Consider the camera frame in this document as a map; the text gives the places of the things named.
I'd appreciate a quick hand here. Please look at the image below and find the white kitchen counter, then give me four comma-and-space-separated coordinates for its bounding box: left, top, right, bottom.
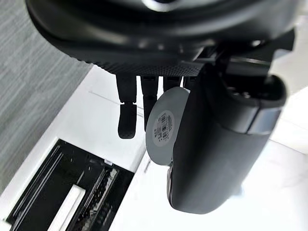
0, 16, 308, 231

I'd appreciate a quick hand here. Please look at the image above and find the black sink basin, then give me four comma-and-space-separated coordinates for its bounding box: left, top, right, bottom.
5, 137, 135, 231

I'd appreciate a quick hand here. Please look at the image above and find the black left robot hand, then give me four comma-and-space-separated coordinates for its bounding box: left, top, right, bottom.
25, 0, 299, 215

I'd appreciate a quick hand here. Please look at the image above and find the grey cup with barcode label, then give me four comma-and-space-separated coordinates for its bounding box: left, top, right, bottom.
145, 87, 191, 167

